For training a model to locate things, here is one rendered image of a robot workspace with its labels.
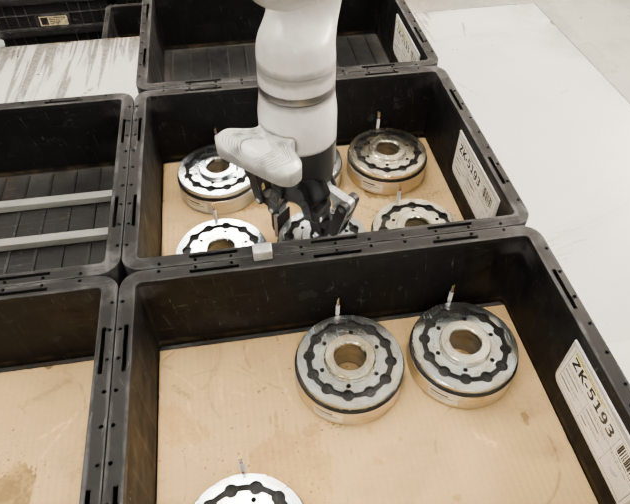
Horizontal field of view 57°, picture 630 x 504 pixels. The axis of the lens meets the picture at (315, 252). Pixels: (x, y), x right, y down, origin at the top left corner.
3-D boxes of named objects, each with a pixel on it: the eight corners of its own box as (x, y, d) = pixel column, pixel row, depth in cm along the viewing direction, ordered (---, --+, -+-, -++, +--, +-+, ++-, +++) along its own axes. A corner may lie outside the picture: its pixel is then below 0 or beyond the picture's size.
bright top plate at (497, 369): (497, 301, 60) (498, 297, 59) (532, 388, 53) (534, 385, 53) (401, 309, 59) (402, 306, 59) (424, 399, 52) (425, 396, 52)
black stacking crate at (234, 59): (380, 39, 106) (386, -26, 97) (427, 137, 86) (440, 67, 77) (159, 57, 101) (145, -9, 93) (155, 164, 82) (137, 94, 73)
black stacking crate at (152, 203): (428, 138, 86) (441, 69, 77) (504, 296, 66) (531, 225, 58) (155, 166, 81) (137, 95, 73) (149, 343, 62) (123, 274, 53)
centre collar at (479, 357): (481, 321, 58) (483, 317, 57) (497, 364, 54) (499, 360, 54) (433, 325, 57) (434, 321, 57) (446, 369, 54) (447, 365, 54)
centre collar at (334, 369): (368, 333, 57) (369, 329, 56) (381, 377, 53) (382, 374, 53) (319, 341, 56) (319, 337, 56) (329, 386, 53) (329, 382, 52)
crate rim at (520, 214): (439, 80, 79) (442, 64, 77) (529, 239, 59) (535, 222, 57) (139, 107, 74) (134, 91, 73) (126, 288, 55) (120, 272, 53)
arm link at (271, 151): (211, 155, 54) (201, 97, 50) (284, 99, 60) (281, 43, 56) (289, 193, 51) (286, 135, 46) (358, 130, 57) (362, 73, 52)
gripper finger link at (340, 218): (338, 203, 57) (319, 232, 62) (352, 215, 57) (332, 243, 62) (353, 188, 59) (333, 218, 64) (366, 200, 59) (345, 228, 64)
